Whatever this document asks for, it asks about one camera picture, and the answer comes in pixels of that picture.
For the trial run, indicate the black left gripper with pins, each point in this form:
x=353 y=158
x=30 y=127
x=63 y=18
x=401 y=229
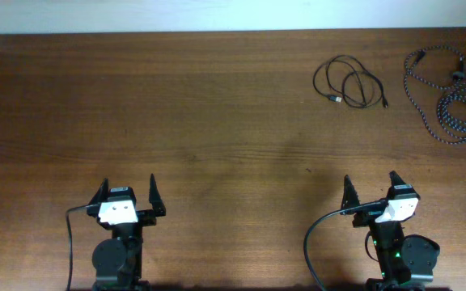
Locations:
x=146 y=216

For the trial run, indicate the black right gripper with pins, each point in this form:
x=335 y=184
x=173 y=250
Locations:
x=365 y=215

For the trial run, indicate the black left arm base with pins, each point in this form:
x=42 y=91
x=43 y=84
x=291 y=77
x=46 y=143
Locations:
x=134 y=286

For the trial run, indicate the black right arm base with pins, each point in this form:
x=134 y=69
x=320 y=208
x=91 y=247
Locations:
x=387 y=285

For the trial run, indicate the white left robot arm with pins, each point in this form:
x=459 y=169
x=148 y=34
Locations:
x=118 y=260

